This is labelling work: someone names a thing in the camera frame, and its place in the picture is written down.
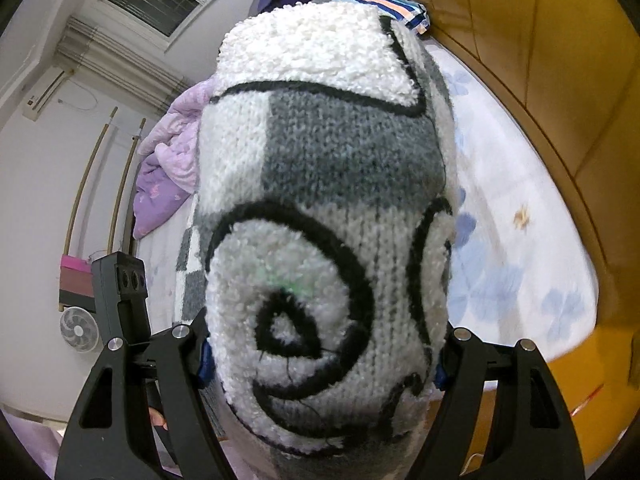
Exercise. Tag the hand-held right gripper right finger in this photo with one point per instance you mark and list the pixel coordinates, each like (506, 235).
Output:
(452, 360)

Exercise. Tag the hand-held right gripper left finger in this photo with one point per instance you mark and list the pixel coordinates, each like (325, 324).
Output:
(195, 355)

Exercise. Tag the grey white checkered cardigan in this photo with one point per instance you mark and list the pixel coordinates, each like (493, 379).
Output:
(325, 160)

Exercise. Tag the dark brown box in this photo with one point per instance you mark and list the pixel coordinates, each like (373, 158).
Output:
(75, 287)

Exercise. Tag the white desk fan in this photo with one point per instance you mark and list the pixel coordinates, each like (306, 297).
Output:
(77, 327)

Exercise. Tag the pink box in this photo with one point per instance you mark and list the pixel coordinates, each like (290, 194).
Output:
(75, 262)

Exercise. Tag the bamboo pole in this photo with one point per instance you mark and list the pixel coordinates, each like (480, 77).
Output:
(122, 185)
(86, 185)

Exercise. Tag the purple floral quilt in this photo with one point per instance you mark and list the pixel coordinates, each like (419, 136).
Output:
(160, 180)

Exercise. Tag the white air conditioner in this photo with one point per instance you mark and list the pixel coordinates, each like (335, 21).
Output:
(42, 95)

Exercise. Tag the blue striped pillow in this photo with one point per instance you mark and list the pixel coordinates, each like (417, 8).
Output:
(385, 2)

